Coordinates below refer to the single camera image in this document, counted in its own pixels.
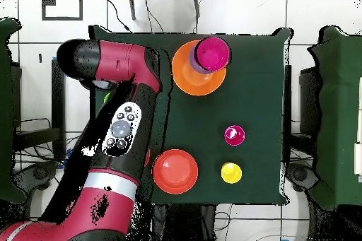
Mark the large orange bowl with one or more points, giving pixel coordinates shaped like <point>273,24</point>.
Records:
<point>183,82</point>

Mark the light blue bowl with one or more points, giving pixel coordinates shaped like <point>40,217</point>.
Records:
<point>193,64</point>

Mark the pink-red bowl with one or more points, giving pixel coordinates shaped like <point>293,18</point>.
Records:
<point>212,53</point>

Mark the green cup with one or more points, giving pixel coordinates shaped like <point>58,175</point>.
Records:
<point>106,97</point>

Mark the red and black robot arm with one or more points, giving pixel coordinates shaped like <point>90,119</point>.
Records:
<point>107,195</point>

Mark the large red-orange bowl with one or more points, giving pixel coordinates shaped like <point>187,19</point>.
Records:
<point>175,170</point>

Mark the pink-red cup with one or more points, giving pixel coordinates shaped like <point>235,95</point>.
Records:
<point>234,135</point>

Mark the yellow cup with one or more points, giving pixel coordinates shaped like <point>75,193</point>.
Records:
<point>231,173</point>

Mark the dark green tablecloth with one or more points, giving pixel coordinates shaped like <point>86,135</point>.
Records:
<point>254,105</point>

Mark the neighbouring green cloth table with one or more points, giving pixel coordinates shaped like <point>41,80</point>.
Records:
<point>339,111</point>
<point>5,111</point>

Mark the white panel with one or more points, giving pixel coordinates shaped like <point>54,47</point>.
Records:
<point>358,159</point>

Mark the black metal frame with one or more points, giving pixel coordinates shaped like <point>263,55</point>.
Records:
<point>58,105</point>
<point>288,82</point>

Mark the camera tripod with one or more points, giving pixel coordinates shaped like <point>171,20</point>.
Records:
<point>131,6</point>

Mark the dark grey pedestal base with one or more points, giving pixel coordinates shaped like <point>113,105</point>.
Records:
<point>39,173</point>
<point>299,174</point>

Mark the black square frame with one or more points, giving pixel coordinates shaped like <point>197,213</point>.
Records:
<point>62,18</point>

